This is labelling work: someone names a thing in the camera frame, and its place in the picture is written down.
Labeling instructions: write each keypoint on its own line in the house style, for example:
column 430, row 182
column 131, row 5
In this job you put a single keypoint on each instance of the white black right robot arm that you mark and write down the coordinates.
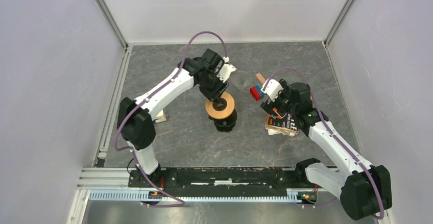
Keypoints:
column 362, row 188

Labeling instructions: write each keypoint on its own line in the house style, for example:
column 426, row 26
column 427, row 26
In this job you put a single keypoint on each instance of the dark green glass dripper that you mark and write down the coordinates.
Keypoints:
column 227, row 124

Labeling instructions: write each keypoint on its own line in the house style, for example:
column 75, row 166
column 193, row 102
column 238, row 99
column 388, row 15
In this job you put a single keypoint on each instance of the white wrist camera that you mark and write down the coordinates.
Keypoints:
column 271, row 88
column 226, row 70

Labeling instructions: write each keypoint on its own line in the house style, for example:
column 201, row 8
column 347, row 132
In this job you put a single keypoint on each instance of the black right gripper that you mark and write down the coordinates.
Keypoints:
column 269, row 105

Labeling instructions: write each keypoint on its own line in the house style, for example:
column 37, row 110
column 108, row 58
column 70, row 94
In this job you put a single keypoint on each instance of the white wooden block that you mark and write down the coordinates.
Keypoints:
column 161, row 117

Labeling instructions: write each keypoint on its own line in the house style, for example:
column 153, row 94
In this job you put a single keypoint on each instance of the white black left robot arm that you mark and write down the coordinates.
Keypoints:
column 136, row 116

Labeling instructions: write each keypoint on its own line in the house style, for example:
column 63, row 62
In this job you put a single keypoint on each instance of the blue lego brick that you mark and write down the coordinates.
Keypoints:
column 260, row 90

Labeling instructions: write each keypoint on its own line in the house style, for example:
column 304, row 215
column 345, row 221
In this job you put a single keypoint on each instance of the round wooden dripper stand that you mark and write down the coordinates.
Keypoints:
column 221, row 109

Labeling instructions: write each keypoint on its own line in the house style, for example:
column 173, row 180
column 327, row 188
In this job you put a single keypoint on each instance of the red lego brick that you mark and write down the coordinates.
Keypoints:
column 256, row 93

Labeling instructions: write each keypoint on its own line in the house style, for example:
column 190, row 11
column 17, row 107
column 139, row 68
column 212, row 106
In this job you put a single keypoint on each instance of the clear ribbed glass funnel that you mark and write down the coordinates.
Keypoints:
column 241, row 80

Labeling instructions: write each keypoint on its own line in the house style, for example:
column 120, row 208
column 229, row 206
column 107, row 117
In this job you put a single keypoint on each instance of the orange black coffee filter box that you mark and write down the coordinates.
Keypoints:
column 281, row 125

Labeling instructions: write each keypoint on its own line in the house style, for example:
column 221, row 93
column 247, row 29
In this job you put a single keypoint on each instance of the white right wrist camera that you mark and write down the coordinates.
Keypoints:
column 271, row 88

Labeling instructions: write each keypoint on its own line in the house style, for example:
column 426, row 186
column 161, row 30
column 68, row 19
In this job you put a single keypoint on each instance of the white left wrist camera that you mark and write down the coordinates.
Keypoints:
column 226, row 70

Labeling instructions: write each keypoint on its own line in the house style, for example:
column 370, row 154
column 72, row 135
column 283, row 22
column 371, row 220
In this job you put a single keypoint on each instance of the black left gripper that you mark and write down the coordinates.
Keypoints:
column 216, row 94

